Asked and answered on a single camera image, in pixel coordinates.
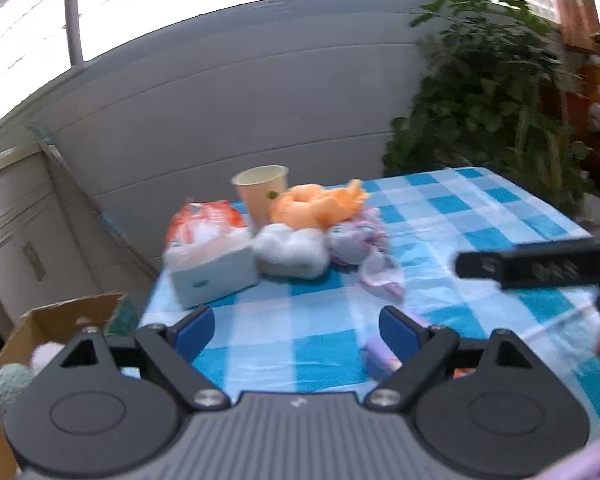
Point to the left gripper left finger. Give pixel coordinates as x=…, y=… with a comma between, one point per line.
x=169, y=353

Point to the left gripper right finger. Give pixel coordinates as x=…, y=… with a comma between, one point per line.
x=423, y=352

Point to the white patterned cloth bundle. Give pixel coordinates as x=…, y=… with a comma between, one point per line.
x=363, y=242

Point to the pink fluffy soft item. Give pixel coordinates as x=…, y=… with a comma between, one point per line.
x=43, y=355

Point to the white fluffy soft ball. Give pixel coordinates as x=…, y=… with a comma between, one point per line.
x=283, y=252

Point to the teal knitted soft item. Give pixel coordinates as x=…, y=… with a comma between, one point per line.
x=14, y=379

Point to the orange plush toy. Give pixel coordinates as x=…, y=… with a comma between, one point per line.
x=310, y=206

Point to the tissue pack orange white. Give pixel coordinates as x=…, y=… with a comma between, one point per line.
x=208, y=253

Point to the cardboard box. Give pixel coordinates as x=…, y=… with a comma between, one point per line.
x=55, y=322

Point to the white cabinet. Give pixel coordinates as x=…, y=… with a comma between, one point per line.
x=40, y=259

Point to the paper cup green print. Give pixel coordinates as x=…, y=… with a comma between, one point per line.
x=257, y=188

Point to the green potted plant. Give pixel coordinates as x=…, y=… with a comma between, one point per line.
x=492, y=97

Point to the grey mop pole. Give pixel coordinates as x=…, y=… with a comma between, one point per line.
x=50, y=149

